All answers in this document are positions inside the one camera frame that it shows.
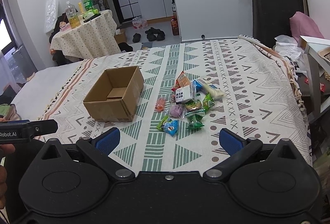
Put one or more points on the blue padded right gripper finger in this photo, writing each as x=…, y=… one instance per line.
x=96, y=152
x=240, y=150

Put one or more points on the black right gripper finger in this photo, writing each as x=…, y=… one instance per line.
x=43, y=127

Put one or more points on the orange cracker snack pack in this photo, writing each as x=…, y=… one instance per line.
x=181, y=81

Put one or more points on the green clear bread snack pack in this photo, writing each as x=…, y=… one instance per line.
x=194, y=106

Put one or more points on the open brown cardboard box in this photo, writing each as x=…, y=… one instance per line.
x=115, y=95

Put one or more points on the green bottom snack packet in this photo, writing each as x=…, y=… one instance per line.
x=194, y=122

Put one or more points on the green snack packet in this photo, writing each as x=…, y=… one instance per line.
x=208, y=102
x=194, y=122

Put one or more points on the green snack packet right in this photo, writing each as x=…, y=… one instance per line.
x=208, y=102

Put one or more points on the pink small snack packet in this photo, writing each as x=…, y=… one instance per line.
x=160, y=104

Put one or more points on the green blue chip packet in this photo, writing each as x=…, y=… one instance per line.
x=168, y=125

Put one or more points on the patterned white green bedspread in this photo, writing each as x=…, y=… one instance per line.
x=262, y=101

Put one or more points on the purple round snack packet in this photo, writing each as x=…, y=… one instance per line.
x=176, y=111

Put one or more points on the white long snack pack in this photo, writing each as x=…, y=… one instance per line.
x=210, y=89

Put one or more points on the white black label snack pack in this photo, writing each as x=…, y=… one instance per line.
x=184, y=94

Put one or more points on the round table dotted tablecloth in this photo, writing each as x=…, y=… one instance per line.
x=93, y=39

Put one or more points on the small cardboard box on floor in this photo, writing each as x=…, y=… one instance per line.
x=120, y=36

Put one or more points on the single black slipper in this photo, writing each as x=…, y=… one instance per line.
x=136, y=38

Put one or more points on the white crumpled clothes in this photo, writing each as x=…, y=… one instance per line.
x=287, y=46

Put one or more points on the black slippers pile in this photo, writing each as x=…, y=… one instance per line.
x=154, y=34

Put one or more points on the clear bottle yellow liquid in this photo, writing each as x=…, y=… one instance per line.
x=72, y=15

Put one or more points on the pink white plastic bag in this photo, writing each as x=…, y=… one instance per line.
x=139, y=22

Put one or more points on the white side table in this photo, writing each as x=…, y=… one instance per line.
x=314, y=57

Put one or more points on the green tissue pack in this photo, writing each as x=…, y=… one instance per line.
x=90, y=13

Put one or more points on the red bottle on floor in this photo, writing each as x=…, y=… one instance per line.
x=174, y=26

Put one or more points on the green soda bottle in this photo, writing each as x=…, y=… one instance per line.
x=88, y=5

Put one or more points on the pink pillow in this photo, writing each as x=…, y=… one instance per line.
x=303, y=25

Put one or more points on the white kitchen cabinet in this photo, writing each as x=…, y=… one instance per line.
x=153, y=9

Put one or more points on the black chair back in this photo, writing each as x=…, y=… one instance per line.
x=271, y=18

